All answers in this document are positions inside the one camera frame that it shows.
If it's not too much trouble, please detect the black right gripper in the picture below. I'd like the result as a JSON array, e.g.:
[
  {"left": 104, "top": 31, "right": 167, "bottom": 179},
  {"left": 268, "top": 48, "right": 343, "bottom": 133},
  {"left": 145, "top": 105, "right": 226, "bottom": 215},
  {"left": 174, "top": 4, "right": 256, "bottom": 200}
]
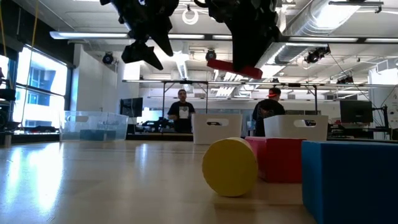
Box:
[{"left": 193, "top": 0, "right": 281, "bottom": 73}]

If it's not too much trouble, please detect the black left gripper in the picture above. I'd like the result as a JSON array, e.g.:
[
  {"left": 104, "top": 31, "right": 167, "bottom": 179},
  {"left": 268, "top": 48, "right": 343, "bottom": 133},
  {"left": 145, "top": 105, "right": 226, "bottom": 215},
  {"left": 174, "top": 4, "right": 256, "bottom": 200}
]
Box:
[{"left": 99, "top": 0, "right": 180, "bottom": 71}]

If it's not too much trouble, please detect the long red block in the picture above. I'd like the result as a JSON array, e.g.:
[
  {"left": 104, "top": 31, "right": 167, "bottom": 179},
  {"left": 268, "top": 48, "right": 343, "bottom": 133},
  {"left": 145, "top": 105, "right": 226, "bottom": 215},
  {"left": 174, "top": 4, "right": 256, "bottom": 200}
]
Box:
[{"left": 206, "top": 58, "right": 264, "bottom": 80}]

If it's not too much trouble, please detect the red rectangular block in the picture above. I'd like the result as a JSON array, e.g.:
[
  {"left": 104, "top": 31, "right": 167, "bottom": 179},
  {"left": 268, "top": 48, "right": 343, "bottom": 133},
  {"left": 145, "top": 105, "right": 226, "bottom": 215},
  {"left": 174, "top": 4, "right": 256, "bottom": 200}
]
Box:
[{"left": 244, "top": 136, "right": 307, "bottom": 184}]

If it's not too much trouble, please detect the person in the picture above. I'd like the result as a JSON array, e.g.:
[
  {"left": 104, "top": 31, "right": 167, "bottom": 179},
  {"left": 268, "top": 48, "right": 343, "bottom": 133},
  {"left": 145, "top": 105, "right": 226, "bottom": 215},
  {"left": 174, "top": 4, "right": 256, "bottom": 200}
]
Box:
[
  {"left": 251, "top": 87, "right": 287, "bottom": 138},
  {"left": 167, "top": 89, "right": 197, "bottom": 134}
]

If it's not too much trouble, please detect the small black monitor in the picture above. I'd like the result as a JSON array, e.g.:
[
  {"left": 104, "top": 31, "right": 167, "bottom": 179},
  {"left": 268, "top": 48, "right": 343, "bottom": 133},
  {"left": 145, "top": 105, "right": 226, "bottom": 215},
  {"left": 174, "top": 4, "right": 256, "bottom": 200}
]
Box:
[{"left": 120, "top": 97, "right": 144, "bottom": 118}]

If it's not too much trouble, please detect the black track spotlight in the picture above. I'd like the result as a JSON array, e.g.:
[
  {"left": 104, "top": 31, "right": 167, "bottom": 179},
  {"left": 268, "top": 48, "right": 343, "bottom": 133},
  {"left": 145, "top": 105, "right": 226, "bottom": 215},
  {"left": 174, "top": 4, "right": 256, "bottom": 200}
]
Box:
[{"left": 303, "top": 45, "right": 331, "bottom": 65}]

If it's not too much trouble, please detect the ceiling light strip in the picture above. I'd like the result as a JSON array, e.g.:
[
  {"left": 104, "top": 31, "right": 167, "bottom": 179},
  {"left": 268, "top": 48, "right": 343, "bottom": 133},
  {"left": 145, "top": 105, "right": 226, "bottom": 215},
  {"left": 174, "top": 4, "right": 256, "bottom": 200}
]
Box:
[
  {"left": 49, "top": 30, "right": 206, "bottom": 40},
  {"left": 213, "top": 34, "right": 398, "bottom": 44}
]

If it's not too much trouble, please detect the white plastic bin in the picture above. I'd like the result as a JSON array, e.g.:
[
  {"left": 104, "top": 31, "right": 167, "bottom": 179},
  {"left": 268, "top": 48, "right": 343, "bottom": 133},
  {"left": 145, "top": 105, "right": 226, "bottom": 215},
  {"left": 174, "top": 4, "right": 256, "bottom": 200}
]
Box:
[
  {"left": 191, "top": 113, "right": 243, "bottom": 146},
  {"left": 263, "top": 114, "right": 330, "bottom": 142}
]

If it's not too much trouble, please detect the clear plastic bin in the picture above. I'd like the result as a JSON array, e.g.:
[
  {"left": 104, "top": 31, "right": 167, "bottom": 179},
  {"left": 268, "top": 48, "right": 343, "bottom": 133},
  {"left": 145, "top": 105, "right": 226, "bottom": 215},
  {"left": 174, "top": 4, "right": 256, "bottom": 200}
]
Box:
[{"left": 59, "top": 111, "right": 129, "bottom": 142}]

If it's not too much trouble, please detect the bright window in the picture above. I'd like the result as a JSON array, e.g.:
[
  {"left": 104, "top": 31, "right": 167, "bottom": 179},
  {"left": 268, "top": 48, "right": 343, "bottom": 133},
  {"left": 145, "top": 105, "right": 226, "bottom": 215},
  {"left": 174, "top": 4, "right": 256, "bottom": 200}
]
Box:
[{"left": 12, "top": 46, "right": 68, "bottom": 128}]

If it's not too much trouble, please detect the yellow cylinder block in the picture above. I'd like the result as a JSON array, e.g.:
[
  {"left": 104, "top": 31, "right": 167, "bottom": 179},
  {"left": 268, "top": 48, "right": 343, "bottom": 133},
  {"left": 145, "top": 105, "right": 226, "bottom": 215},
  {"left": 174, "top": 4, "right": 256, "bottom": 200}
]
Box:
[{"left": 201, "top": 137, "right": 259, "bottom": 198}]

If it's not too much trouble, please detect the large black monitor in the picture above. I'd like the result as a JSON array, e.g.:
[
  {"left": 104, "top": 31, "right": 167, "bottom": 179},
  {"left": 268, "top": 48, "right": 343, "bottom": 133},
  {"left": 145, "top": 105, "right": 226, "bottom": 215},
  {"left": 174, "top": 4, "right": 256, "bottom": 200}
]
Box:
[{"left": 339, "top": 99, "right": 374, "bottom": 124}]

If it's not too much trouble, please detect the cluttered desk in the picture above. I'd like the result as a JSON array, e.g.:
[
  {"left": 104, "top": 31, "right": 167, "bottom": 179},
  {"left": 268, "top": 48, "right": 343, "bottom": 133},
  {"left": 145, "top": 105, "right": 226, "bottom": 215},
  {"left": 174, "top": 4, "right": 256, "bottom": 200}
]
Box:
[{"left": 329, "top": 123, "right": 398, "bottom": 141}]

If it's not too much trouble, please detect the blue cube block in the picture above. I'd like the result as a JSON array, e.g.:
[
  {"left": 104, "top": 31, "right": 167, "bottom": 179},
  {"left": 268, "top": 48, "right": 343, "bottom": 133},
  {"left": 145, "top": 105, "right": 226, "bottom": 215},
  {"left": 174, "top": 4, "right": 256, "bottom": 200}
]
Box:
[{"left": 301, "top": 140, "right": 398, "bottom": 224}]

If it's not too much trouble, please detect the white hanging ring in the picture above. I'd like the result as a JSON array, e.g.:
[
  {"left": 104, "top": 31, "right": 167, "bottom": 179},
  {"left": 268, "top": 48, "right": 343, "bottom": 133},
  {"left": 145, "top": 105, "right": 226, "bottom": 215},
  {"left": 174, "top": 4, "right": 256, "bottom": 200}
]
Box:
[{"left": 182, "top": 7, "right": 200, "bottom": 26}]

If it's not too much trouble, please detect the silver ventilation duct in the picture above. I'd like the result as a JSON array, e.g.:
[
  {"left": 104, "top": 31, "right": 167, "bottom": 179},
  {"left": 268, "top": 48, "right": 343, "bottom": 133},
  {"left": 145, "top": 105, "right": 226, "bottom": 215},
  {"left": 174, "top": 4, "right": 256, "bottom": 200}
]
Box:
[{"left": 254, "top": 0, "right": 363, "bottom": 68}]

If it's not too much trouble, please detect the yellow hanging strap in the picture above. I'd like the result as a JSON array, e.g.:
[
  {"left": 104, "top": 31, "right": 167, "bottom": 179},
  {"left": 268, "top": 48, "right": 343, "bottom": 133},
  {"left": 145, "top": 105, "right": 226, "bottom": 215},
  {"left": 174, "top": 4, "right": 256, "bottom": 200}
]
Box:
[{"left": 20, "top": 0, "right": 40, "bottom": 131}]

